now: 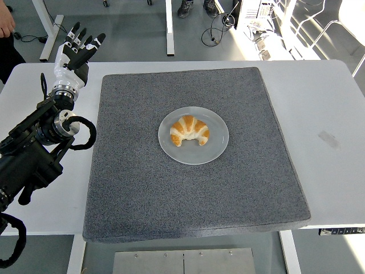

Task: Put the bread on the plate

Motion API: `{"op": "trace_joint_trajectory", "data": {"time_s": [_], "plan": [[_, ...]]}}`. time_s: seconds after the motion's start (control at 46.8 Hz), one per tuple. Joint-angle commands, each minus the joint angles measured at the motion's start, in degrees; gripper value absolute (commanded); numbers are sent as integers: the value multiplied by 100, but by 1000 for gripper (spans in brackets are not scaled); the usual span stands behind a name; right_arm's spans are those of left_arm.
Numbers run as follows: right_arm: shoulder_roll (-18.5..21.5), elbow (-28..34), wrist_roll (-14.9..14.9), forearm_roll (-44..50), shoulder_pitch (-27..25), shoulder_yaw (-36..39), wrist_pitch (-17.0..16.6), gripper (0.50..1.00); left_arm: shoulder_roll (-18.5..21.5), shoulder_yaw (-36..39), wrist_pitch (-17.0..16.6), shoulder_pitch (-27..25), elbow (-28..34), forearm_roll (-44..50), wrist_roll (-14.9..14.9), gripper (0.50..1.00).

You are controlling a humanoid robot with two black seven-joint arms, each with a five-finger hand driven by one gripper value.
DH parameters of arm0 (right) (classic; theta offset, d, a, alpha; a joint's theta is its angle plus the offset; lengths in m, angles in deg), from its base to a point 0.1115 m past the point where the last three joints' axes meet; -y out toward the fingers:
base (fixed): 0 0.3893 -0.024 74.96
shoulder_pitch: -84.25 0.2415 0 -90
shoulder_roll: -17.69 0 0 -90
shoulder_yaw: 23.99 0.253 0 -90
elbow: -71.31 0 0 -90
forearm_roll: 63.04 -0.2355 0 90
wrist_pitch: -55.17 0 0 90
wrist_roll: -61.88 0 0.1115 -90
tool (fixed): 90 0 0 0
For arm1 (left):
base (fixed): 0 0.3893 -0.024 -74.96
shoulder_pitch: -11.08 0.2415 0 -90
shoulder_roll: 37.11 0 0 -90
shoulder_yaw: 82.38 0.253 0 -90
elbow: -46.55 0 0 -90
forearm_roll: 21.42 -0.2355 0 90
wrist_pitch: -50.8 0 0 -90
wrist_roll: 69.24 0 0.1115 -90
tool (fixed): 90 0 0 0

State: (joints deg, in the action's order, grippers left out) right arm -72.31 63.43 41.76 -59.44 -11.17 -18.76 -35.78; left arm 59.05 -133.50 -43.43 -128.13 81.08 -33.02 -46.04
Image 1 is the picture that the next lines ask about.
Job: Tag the black caster wheel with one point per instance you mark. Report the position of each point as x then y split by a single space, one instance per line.
17 35

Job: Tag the person's hand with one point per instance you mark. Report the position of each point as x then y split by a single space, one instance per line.
6 24

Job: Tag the white chair frame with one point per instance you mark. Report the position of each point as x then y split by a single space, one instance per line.
328 27

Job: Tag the white desk leg straight foot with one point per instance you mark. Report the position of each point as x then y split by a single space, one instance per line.
170 34

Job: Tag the clear tape patch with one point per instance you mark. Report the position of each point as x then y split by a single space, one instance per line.
329 140

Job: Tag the white table leg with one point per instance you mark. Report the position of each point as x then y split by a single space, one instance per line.
76 254
291 254

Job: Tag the table height control panel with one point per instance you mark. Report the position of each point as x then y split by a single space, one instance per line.
342 231

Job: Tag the white equipment case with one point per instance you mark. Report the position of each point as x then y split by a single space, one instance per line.
253 10

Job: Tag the person's leg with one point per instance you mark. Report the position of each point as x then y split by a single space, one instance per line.
10 60

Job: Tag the grey felt mat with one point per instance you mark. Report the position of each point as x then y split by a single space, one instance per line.
185 194

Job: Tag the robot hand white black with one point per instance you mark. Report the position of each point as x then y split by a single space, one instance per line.
67 77

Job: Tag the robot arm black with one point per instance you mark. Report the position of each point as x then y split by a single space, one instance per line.
28 160

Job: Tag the light grey round plate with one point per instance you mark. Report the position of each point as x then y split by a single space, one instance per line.
196 155

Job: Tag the grey metal plate with screws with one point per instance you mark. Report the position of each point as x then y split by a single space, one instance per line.
182 262

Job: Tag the white desk leg slanted foot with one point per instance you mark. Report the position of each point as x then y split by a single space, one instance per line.
50 40

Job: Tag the person's foot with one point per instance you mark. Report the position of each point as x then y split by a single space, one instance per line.
210 7
186 8

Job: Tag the croissant bread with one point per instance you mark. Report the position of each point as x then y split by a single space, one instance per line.
188 125

